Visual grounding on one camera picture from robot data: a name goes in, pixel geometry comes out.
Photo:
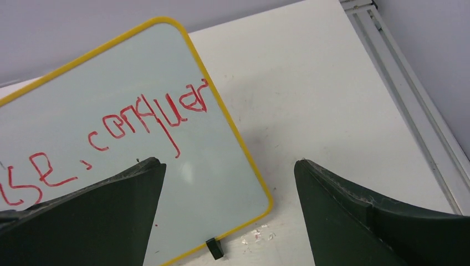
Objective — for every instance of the black-footed wire whiteboard stand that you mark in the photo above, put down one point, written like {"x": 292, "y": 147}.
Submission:
{"x": 215, "y": 248}

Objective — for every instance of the yellow-framed whiteboard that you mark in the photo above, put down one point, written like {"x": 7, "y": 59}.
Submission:
{"x": 143, "y": 94}

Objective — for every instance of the aluminium frame rail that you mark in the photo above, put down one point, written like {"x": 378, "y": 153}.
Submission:
{"x": 440, "y": 148}

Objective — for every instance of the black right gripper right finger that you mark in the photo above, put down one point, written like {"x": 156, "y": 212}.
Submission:
{"x": 348, "y": 224}

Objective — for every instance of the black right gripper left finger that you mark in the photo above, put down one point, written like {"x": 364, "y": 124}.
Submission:
{"x": 106, "y": 223}

